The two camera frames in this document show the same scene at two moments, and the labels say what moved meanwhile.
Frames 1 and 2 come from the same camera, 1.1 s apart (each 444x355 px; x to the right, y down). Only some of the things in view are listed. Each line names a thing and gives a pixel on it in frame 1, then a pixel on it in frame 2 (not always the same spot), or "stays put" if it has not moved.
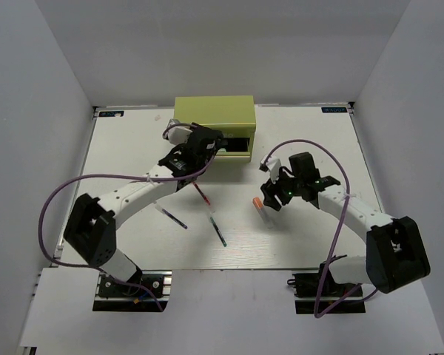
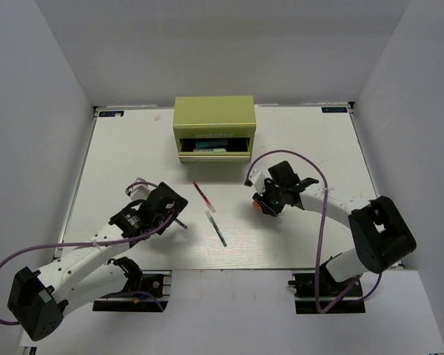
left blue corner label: [110, 113] stays put
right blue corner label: [334, 109] stays put
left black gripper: [219, 139] to [178, 205]
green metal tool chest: [234, 116] stays put
